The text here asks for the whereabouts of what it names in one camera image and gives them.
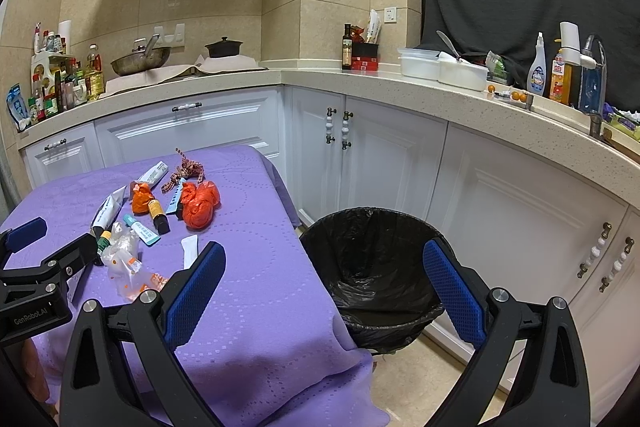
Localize green yellow bottle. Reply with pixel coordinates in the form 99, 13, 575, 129
96, 230, 112, 255

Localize clear plastic bag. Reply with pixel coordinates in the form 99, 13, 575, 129
100, 221, 168, 301

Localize large white blue tube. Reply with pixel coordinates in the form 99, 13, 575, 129
90, 185, 127, 236

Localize teal white tube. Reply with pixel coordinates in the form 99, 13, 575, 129
124, 215, 160, 246

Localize small orange plastic bag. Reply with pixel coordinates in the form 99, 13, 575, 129
131, 182, 154, 215

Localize yellow black bottle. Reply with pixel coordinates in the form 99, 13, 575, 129
149, 199, 170, 235

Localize red orange plastic bag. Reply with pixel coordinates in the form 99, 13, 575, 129
180, 180, 220, 231

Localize red patterned string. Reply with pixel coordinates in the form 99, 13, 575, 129
160, 147, 206, 195

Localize blue white sachet strip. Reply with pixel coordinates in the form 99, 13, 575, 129
166, 178, 186, 215

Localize small white tube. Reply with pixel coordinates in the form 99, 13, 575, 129
136, 161, 168, 190

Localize black trash bin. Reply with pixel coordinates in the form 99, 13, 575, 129
299, 207, 445, 355

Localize person's hand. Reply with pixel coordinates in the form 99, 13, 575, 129
21, 339, 50, 403

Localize white plastic spoon wrapper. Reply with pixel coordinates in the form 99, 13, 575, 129
181, 235, 198, 270

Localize blue white package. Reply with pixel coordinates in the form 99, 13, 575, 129
6, 83, 32, 132

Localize purple tablecloth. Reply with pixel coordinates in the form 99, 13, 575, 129
1, 145, 390, 426

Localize white cabinet door right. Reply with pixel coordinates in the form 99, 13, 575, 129
426, 126, 627, 303

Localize condiment rack with bottles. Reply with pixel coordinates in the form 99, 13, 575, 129
27, 20, 88, 124

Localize steel wok pan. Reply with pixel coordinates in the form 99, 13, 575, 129
111, 34, 171, 76

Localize white cabinet drawer front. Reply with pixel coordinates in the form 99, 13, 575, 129
94, 88, 282, 167

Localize black cooking pot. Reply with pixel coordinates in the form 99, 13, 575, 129
205, 37, 243, 58

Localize white corner cabinet doors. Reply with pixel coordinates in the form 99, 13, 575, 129
286, 87, 447, 225

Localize orange dish soap bottle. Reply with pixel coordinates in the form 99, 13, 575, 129
549, 48, 572, 105

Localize white spray bottle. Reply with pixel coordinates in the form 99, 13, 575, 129
527, 31, 547, 95

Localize white bowl with ladle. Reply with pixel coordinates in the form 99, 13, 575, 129
436, 30, 488, 92

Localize dark sauce bottle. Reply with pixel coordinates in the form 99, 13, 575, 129
341, 24, 352, 70

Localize red black utensil box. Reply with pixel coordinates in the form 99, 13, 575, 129
352, 42, 378, 72

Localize white plastic container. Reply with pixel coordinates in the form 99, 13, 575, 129
397, 48, 440, 81

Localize wall power socket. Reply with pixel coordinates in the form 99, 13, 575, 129
383, 6, 397, 24

